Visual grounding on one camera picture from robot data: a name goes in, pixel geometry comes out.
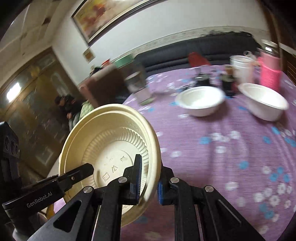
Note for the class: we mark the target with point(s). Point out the wooden glass door cabinet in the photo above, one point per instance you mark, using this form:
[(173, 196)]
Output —
[(27, 105)]

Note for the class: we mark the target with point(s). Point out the small wall certificate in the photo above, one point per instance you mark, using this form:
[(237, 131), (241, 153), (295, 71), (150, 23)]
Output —
[(88, 55)]

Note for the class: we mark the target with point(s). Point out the red plastic bag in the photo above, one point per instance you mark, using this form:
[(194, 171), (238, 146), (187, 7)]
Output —
[(196, 60)]

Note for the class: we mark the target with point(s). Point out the dark jar with cork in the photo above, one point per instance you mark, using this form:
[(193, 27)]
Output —
[(228, 81)]

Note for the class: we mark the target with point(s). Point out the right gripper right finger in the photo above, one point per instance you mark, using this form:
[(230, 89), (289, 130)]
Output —
[(202, 213)]

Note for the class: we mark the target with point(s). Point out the framed horse painting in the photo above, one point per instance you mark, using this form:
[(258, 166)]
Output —
[(95, 18)]

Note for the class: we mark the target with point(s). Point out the seated man in black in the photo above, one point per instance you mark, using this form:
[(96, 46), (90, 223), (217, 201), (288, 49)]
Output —
[(71, 107)]

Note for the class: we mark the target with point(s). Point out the clear bottle green lid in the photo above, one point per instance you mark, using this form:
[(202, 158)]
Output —
[(134, 77)]

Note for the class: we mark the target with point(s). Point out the black leather sofa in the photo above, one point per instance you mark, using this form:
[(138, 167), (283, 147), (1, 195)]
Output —
[(216, 48)]

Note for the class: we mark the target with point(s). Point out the green patterned blanket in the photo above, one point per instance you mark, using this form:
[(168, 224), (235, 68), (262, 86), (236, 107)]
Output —
[(86, 108)]

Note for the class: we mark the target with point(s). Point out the white bowl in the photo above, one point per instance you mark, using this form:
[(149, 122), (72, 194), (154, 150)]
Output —
[(263, 102), (200, 101)]

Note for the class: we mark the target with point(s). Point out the purple floral tablecloth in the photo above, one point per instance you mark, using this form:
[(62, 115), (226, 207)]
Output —
[(251, 162)]

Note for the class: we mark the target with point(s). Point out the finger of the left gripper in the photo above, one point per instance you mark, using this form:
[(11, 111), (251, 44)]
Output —
[(67, 180)]

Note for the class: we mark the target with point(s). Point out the black small device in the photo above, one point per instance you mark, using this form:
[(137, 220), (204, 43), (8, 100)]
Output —
[(205, 76)]

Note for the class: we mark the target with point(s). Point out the brown armchair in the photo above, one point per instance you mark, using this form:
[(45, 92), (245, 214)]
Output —
[(104, 87)]

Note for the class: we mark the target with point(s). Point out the cream plastic colander bowl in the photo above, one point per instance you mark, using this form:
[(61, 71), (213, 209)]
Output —
[(109, 138)]

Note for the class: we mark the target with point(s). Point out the white plastic cup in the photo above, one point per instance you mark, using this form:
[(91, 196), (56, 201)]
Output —
[(243, 68)]

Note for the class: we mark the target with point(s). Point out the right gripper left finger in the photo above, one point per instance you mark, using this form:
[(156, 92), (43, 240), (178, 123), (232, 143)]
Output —
[(95, 214)]

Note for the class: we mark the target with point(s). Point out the pink sleeved bottle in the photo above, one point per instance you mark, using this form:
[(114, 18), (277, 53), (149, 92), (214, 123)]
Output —
[(269, 60)]

